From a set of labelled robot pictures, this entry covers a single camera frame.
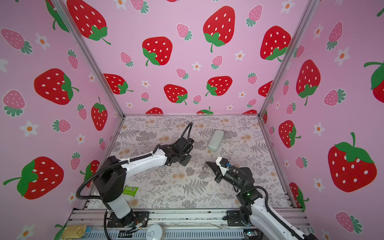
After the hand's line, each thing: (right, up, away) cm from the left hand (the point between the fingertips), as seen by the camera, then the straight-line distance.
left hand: (187, 156), depth 89 cm
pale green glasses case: (+19, +9, +13) cm, 24 cm away
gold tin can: (-51, -31, -21) cm, 63 cm away
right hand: (+11, 0, -16) cm, 20 cm away
